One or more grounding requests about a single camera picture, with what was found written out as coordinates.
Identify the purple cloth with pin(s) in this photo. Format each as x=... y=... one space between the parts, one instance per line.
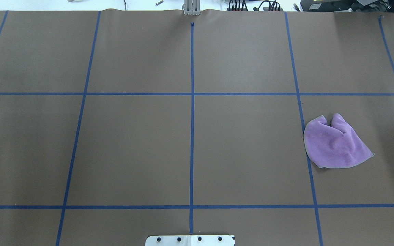
x=334 y=145

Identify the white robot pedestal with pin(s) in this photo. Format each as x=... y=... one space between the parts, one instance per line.
x=190 y=240

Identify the aluminium frame post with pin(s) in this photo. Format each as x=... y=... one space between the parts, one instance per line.
x=191 y=7

